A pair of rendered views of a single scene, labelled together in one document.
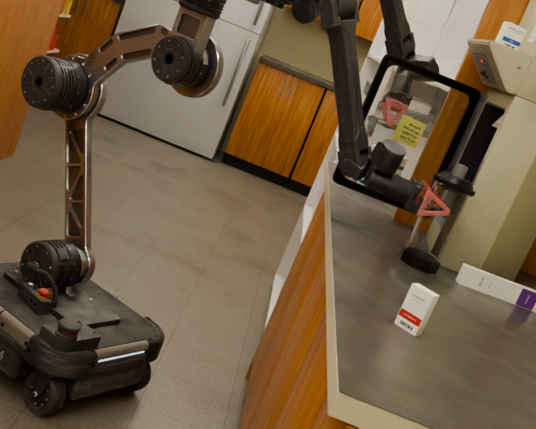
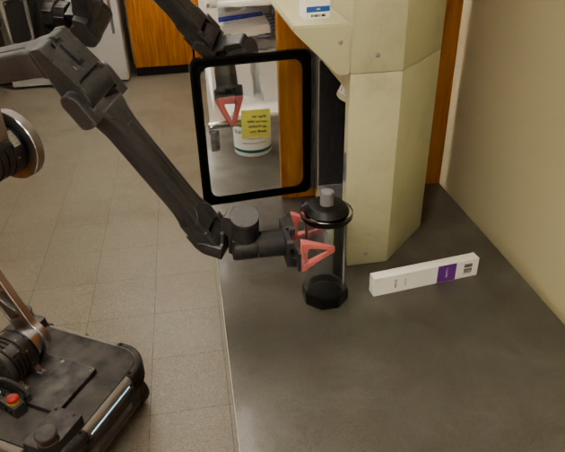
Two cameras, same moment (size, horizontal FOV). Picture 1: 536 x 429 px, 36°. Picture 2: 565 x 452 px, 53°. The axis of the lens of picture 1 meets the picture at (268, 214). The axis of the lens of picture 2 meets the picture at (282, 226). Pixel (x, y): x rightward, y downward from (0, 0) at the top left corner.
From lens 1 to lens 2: 1.09 m
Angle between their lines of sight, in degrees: 19
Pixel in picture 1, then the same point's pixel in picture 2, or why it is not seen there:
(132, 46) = not seen: outside the picture
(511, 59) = (327, 37)
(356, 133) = (194, 215)
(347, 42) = (125, 131)
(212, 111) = (108, 42)
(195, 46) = not seen: outside the picture
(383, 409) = not seen: outside the picture
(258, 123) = (148, 33)
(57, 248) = (2, 349)
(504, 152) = (364, 138)
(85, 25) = not seen: outside the picture
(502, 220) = (389, 200)
